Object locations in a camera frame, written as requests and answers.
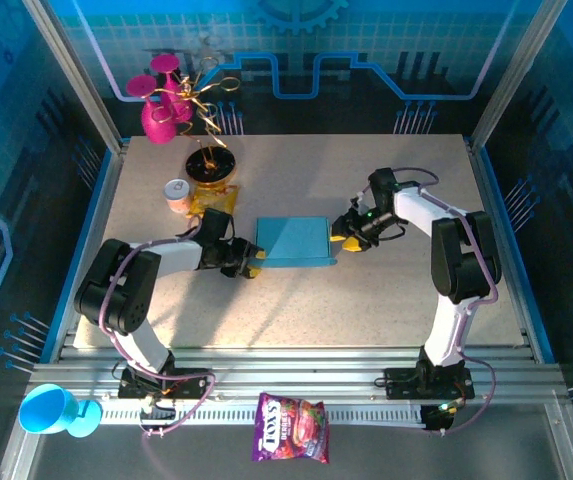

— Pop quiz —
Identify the blue paper box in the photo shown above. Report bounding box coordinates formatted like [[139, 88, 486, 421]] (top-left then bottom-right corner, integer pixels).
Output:
[[254, 215, 338, 269]]

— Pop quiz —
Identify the small black electronics box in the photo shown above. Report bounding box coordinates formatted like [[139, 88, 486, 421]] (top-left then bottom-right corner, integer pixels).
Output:
[[421, 398, 462, 432], [138, 399, 177, 439]]

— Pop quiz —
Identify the yellow snack packet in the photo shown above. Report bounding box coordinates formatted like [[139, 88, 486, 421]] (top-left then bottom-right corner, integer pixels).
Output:
[[185, 183, 241, 220]]

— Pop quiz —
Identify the pink tin can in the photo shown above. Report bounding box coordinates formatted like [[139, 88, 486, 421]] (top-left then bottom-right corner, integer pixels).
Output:
[[163, 178, 193, 215]]

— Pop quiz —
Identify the pink vase with flowers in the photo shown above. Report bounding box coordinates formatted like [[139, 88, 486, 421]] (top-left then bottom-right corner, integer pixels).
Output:
[[125, 74, 177, 146]]

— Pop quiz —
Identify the purple candy bag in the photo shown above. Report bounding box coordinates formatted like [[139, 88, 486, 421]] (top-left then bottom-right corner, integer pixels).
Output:
[[250, 392, 331, 465]]

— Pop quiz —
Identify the magenta plastic goblet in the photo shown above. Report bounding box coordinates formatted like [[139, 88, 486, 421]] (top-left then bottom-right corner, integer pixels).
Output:
[[149, 53, 195, 124]]

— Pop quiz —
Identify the blue plastic goblet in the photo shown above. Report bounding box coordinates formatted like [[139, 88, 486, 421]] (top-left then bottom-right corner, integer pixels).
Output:
[[18, 383, 103, 439]]

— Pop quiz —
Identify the gold wire cup rack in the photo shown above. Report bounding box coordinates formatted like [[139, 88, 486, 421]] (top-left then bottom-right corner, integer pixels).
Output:
[[153, 54, 242, 190]]

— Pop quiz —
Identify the aluminium frame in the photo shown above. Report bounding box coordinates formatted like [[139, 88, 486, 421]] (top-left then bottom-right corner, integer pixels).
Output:
[[0, 0, 573, 480]]

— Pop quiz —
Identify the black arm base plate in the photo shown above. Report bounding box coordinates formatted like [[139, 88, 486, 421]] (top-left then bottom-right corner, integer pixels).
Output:
[[383, 366, 477, 401], [117, 367, 217, 401]]

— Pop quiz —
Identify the slotted cable duct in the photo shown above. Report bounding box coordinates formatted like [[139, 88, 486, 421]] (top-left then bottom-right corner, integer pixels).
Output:
[[100, 403, 427, 426]]

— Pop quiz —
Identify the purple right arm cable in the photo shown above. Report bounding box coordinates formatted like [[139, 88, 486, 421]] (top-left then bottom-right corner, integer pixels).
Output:
[[360, 167, 498, 436]]

